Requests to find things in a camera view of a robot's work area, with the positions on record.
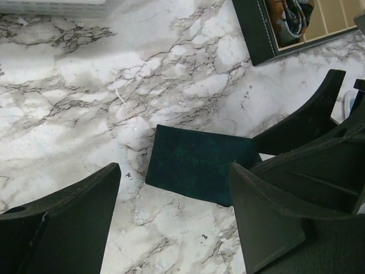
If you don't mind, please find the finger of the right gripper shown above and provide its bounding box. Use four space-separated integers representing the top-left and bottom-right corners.
250 102 364 214
253 69 346 155

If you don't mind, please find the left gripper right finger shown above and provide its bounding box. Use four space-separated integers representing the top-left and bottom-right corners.
229 163 364 273

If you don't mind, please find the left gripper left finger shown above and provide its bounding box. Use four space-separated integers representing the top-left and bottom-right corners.
1 163 121 274

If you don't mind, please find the dark green tie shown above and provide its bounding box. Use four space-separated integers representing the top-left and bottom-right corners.
145 124 262 207

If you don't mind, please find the light blue scissors package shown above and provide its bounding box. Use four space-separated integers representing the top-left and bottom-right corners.
342 90 358 119

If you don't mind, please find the black tie storage box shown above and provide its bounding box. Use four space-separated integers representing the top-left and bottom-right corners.
233 0 364 66

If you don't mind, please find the rolled patterned tie in box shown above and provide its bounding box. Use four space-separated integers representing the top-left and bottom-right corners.
276 0 314 46

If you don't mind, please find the white plastic basket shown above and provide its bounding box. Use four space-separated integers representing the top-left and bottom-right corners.
1 0 123 18

